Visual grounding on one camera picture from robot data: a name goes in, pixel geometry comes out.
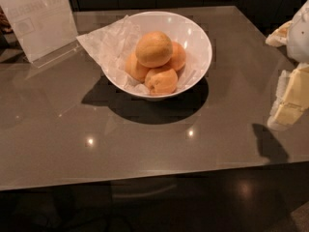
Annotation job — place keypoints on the white ceramic bowl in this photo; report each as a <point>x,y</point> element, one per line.
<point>178,28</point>

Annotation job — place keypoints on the clear acrylic sign holder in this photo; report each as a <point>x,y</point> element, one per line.
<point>41,26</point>

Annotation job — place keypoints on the white paper napkin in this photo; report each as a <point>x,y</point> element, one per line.
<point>109,46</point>

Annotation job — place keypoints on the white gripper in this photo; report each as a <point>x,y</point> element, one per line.
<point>299,36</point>

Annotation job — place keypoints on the orange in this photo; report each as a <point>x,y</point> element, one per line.
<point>154,49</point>
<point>161,81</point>
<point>135,69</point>
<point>178,58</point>

